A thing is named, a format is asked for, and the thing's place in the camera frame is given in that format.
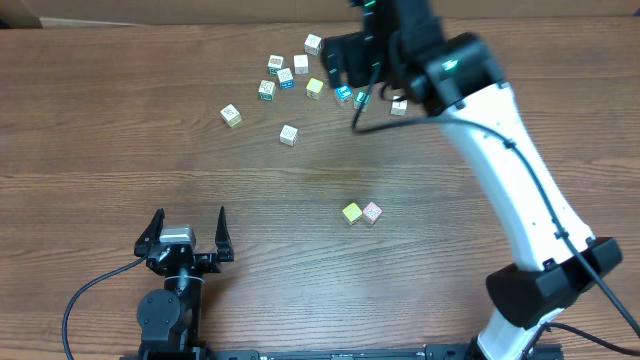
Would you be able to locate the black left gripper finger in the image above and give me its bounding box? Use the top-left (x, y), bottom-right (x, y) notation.
top-left (215, 207), bottom-right (234, 262)
top-left (134, 208), bottom-right (165, 257)

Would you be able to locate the wood block green R side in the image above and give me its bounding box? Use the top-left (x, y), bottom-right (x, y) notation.
top-left (258, 80), bottom-right (276, 101)

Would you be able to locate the wood block blue side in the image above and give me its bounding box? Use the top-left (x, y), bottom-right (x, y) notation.
top-left (276, 68), bottom-right (294, 90)

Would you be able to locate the plain white wood block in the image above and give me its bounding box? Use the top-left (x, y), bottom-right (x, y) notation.
top-left (293, 55), bottom-right (309, 75)

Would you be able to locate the plain wood block yellow side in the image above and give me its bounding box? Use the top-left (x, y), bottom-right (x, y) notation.
top-left (220, 104), bottom-right (242, 128)

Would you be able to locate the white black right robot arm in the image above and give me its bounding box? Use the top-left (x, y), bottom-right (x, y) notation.
top-left (321, 1), bottom-right (622, 359)

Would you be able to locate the white wood block letter T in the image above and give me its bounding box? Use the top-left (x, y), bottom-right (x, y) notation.
top-left (390, 96), bottom-right (408, 116)

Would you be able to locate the blue top wood block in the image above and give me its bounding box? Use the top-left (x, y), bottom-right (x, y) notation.
top-left (334, 85), bottom-right (353, 106)

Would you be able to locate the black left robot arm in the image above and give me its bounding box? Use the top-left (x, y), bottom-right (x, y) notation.
top-left (134, 209), bottom-right (234, 359)

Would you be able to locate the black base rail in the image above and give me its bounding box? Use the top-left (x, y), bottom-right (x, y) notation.
top-left (119, 342), bottom-right (566, 360)

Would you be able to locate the red sided wood block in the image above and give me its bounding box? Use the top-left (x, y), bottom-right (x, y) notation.
top-left (362, 202), bottom-right (382, 225)

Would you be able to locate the white wood block far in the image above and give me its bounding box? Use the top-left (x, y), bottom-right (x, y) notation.
top-left (304, 34), bottom-right (322, 56)

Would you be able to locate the wood block letter E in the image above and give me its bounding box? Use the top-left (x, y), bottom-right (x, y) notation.
top-left (279, 125), bottom-right (298, 146)

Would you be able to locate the green top wood block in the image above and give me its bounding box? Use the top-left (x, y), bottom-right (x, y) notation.
top-left (353, 91), bottom-right (370, 112)

